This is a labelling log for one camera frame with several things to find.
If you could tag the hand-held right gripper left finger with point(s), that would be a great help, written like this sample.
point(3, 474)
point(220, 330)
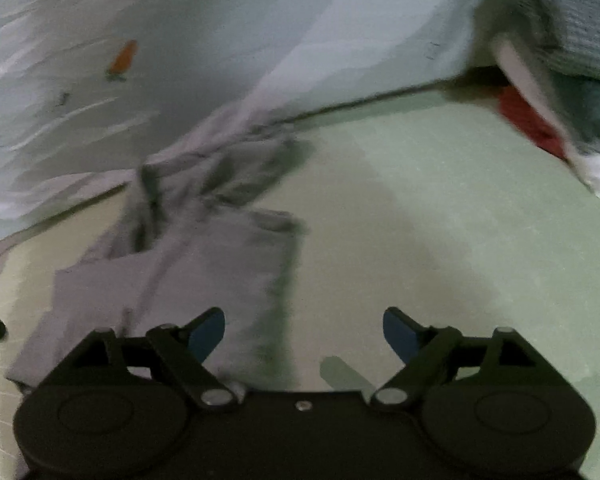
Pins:
point(207, 336)

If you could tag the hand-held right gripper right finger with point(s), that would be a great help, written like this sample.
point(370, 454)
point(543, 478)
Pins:
point(401, 336)

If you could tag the grey zip hoodie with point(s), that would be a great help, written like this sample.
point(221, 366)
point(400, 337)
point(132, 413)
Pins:
point(205, 260)

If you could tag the green gridded cutting mat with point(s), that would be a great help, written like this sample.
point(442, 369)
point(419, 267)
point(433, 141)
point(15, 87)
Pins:
point(430, 210)

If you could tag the red cloth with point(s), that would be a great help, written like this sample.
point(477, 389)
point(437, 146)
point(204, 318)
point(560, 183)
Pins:
point(525, 115)

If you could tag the pale printed blanket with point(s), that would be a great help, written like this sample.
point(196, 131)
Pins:
point(230, 35)

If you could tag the teal cloth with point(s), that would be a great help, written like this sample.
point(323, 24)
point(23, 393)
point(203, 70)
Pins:
point(597, 105)

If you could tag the grey-blue knit cloth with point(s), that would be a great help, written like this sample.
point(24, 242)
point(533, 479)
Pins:
point(580, 15)

